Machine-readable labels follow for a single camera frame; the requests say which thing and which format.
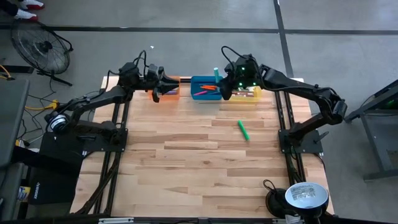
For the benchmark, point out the black floor fan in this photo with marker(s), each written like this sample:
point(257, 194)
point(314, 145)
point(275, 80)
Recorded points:
point(45, 46)

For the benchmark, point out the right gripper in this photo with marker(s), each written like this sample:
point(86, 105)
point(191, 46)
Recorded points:
point(241, 74)

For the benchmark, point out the silver bracket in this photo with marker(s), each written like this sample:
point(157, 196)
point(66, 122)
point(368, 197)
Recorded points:
point(115, 220)
point(280, 221)

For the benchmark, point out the brown-capped thin white marker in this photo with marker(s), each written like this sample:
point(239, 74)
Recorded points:
point(245, 90)

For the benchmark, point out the black storage box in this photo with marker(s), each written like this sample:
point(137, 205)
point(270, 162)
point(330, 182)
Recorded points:
point(53, 180)

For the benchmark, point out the yellow translucent plastic bin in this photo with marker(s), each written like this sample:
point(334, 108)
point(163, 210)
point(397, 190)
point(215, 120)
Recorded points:
point(248, 98)

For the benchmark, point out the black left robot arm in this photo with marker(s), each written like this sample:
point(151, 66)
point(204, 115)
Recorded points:
point(93, 99)

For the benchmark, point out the blue-teal marker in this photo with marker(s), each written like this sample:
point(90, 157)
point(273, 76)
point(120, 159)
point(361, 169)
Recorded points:
point(215, 92)

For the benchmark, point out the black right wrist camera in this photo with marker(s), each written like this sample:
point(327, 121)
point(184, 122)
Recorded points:
point(226, 91)

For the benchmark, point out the black aluminium table frame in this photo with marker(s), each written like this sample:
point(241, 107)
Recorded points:
point(122, 109)

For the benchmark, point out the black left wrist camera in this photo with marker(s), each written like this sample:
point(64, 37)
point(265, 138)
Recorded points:
point(152, 72)

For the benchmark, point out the grey desk top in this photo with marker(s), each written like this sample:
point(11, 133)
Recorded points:
point(12, 118)

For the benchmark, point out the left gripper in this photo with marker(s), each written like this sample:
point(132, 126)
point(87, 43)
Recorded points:
point(157, 84)

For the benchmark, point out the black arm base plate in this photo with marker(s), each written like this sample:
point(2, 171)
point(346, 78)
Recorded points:
point(311, 146)
point(99, 143)

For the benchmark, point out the green highlighter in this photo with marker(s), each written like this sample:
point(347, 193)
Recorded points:
point(243, 130)

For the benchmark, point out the purple highlighter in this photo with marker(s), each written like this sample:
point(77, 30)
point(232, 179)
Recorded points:
point(171, 92)

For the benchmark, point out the red-capped thin white marker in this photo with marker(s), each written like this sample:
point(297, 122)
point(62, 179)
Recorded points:
point(240, 93)

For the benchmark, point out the teal highlighter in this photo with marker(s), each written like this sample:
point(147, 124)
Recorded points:
point(216, 73)

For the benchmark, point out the person's leg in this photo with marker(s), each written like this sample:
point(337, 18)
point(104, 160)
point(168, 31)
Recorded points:
point(7, 7)

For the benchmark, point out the person's foot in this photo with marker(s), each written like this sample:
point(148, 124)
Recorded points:
point(31, 4)
point(25, 15)

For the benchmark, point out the black metal stand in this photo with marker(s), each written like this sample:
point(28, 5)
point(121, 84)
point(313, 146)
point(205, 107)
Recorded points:
point(385, 95)

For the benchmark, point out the orange translucent plastic bin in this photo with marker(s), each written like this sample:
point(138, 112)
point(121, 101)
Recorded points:
point(171, 97)

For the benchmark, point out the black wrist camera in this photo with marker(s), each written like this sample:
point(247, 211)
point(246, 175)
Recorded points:
point(226, 91)
point(152, 72)

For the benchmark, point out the pink marker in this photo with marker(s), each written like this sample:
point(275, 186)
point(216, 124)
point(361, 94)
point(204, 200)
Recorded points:
point(200, 92)

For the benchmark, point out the yellow and blue package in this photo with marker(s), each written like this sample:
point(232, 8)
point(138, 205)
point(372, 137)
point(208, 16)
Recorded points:
point(24, 193)

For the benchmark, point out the orange marker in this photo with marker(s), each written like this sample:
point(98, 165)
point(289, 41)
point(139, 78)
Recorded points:
point(207, 88)
point(211, 86)

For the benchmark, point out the blue plastic bin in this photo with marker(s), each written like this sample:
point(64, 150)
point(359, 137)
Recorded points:
point(202, 81)

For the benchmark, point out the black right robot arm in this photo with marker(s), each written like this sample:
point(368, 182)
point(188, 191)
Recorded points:
point(304, 93)

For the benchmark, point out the desk lamp with silver head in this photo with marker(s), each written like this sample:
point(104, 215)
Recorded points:
point(306, 194)

